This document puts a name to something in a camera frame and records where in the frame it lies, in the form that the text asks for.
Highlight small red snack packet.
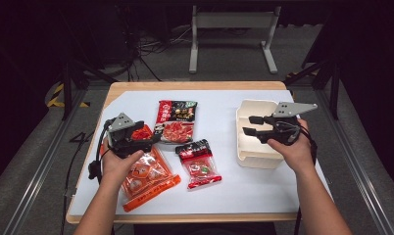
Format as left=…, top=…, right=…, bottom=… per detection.
left=174, top=138, right=223, bottom=191

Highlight black floor cables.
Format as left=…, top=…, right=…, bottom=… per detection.
left=119, top=13, right=199, bottom=82

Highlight yellow and black tape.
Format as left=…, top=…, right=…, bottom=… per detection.
left=46, top=82, right=90, bottom=109

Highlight black tripod stand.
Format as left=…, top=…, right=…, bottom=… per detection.
left=56, top=38, right=119, bottom=121
left=283, top=48, right=342, bottom=121

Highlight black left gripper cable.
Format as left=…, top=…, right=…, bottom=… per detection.
left=60, top=117, right=117, bottom=235

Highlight red and black sauce packet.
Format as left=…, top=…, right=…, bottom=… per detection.
left=153, top=99, right=199, bottom=145

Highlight white rectangular box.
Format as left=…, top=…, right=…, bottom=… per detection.
left=235, top=99, right=286, bottom=170

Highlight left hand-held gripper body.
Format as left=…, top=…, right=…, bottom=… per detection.
left=103, top=112, right=144, bottom=160

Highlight white table mat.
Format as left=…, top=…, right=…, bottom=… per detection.
left=69, top=89, right=334, bottom=216

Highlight white metal stand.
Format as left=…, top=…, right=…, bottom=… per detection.
left=188, top=4, right=282, bottom=74

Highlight person's left hand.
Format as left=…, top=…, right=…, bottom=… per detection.
left=99, top=143, right=146, bottom=188

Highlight person's right hand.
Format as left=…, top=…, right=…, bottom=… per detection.
left=267, top=117, right=317, bottom=176

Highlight large orange snack bag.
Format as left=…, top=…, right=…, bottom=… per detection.
left=119, top=124, right=182, bottom=213

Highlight aluminium floor rail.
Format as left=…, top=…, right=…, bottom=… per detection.
left=2, top=88, right=88, bottom=235
left=315, top=88, right=394, bottom=235

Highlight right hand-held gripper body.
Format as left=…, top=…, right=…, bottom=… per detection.
left=266, top=101, right=319, bottom=147

